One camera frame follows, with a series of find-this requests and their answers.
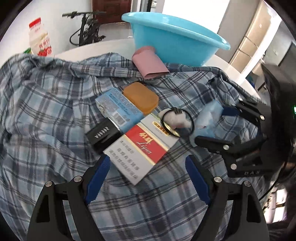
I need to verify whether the light blue tissue packet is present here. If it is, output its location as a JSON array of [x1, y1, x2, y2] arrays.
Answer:
[[189, 100, 224, 147]]

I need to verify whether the amber soap bar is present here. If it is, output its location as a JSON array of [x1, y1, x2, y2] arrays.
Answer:
[[123, 82, 159, 115]]

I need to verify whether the light blue plastic basin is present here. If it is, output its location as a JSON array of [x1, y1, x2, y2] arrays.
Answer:
[[121, 12, 231, 67]]

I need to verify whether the red white cigarette carton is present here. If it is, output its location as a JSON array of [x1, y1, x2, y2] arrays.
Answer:
[[104, 113, 179, 185]]

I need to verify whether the beige refrigerator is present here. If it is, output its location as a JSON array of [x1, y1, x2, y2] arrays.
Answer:
[[229, 1, 282, 77]]

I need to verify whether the black small box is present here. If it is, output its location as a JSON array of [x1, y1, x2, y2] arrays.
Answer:
[[86, 118, 122, 153]]

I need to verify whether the light blue tissue pack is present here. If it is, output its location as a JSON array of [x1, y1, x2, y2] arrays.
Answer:
[[95, 88, 144, 133]]

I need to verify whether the brown wooden door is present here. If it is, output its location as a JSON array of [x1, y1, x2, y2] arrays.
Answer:
[[92, 0, 132, 24]]

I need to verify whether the black folding bicycle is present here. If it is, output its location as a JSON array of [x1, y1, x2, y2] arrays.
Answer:
[[62, 11, 106, 47]]

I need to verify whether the yellow green box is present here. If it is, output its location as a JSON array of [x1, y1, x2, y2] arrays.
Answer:
[[23, 48, 32, 54]]

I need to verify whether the white red yogurt bottle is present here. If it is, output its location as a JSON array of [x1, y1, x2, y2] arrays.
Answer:
[[29, 17, 53, 57]]

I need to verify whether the black hair tie charm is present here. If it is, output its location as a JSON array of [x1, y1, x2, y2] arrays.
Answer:
[[158, 107, 195, 138]]

